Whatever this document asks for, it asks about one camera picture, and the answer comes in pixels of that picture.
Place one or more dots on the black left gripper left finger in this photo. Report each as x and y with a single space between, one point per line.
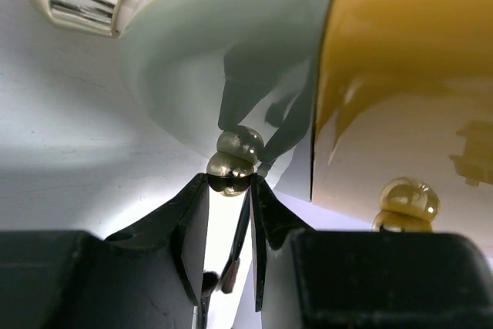
147 275

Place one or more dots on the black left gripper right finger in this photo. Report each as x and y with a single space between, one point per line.
307 278

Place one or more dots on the black powder brush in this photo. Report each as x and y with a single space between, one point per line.
209 284

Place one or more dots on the slim black makeup brush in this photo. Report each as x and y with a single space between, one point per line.
230 270

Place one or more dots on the yellow organizer drawer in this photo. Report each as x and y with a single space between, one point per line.
404 109

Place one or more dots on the grey green organizer drawer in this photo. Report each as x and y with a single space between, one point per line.
245 69

